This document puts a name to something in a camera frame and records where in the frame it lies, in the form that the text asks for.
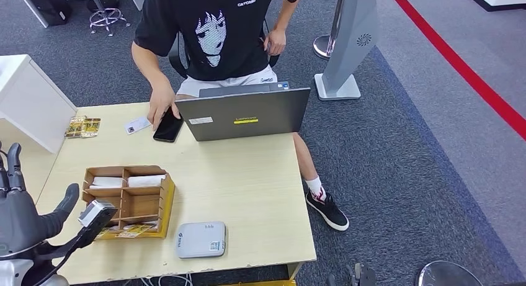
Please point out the wooden card organizer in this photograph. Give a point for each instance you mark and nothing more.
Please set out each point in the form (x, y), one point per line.
(139, 204)

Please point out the black office chair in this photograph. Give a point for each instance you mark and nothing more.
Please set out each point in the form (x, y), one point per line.
(176, 58)

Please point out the grey kiosk stand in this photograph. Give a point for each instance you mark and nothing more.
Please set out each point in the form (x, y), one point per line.
(349, 37)

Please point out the black smartphone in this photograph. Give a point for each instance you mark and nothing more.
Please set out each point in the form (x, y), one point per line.
(168, 131)

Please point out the chrome round base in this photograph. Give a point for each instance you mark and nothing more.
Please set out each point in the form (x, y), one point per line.
(448, 275)

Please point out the white ID card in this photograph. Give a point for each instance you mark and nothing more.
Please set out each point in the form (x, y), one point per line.
(137, 125)

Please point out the red floor tape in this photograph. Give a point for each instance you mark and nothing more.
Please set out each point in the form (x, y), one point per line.
(456, 62)

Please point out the person's left forearm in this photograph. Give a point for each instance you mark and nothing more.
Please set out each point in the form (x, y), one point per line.
(285, 15)

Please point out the person's right forearm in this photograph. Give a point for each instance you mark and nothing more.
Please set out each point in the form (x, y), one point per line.
(150, 68)

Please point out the chrome stanchion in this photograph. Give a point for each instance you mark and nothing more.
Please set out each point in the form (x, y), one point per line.
(322, 45)

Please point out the white card stack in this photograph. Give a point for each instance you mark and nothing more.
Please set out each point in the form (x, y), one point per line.
(146, 181)
(106, 182)

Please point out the black robot foot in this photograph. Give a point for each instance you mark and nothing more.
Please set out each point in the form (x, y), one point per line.
(363, 276)

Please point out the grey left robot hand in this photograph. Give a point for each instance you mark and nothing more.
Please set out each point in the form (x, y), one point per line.
(18, 222)

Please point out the white board panel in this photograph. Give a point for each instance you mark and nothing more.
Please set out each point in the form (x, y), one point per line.
(31, 6)

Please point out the person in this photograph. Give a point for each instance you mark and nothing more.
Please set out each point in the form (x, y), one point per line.
(230, 37)

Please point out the person's left hand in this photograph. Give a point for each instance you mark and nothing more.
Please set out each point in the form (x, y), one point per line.
(275, 41)

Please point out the grey laptop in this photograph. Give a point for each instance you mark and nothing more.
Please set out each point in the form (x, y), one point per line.
(246, 111)

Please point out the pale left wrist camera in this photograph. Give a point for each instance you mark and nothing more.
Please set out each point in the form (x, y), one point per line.
(92, 214)

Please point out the black computer tower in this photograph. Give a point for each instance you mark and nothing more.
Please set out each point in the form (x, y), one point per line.
(49, 4)

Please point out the chrome stool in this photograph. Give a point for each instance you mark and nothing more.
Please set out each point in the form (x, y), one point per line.
(106, 17)

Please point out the white partition panel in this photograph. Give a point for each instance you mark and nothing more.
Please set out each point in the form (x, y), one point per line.
(28, 99)

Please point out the person's right hand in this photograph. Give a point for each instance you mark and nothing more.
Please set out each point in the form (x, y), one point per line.
(162, 103)

